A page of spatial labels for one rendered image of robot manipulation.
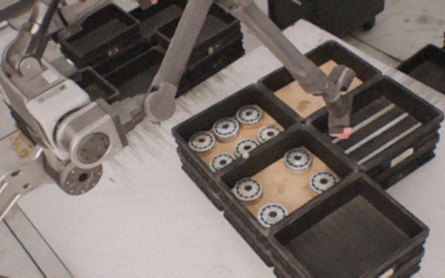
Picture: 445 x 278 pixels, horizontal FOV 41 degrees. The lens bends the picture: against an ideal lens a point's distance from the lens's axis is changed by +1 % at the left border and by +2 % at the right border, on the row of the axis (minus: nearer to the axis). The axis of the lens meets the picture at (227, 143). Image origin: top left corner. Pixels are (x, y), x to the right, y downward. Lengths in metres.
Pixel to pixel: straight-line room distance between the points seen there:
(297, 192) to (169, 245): 0.50
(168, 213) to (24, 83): 0.87
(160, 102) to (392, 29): 2.80
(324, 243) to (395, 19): 2.50
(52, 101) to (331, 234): 0.99
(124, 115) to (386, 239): 0.95
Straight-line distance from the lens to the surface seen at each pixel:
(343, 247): 1.97
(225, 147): 2.25
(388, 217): 2.03
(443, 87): 3.34
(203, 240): 2.16
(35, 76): 1.63
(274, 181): 2.12
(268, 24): 1.72
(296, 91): 2.44
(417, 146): 2.24
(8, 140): 3.86
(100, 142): 1.49
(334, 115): 1.89
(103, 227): 2.29
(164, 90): 1.53
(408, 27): 4.17
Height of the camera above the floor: 2.48
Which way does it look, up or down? 47 degrees down
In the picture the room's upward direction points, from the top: 9 degrees counter-clockwise
